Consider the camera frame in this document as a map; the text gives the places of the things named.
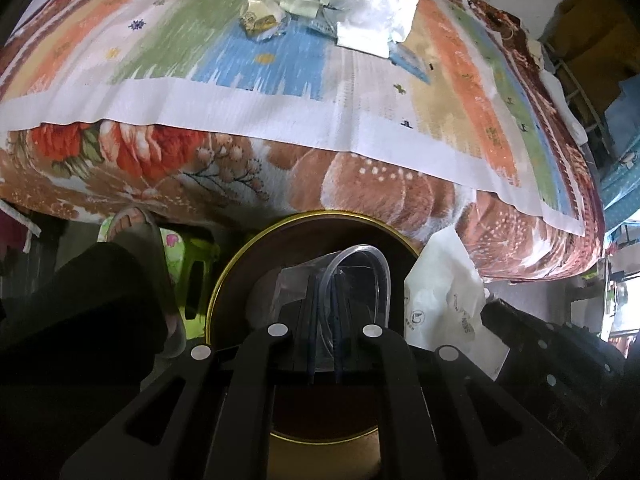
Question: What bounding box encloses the green plastic stool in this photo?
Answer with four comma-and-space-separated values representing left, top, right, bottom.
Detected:
96, 213, 222, 340

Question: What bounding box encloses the floral red brown blanket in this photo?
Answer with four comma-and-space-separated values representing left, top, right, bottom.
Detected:
1, 0, 605, 281

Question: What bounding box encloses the gold rimmed trash can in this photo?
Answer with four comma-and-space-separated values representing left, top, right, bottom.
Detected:
205, 211, 418, 479

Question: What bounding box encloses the blue patterned hanging cloth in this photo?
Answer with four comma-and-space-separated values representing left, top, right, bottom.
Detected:
600, 75, 640, 234

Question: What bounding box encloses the white printed paper bag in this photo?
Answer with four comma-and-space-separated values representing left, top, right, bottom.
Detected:
404, 226, 509, 379

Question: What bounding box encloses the mustard hanging garment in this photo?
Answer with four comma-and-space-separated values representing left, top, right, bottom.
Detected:
542, 0, 639, 114

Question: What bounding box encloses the striped colourful bed mat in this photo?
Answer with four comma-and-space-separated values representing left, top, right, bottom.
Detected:
1, 0, 586, 235

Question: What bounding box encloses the clear blue printed package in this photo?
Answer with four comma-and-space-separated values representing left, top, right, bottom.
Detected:
388, 41, 430, 84

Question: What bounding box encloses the clear plastic cup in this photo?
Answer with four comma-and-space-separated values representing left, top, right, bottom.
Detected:
268, 244, 390, 376

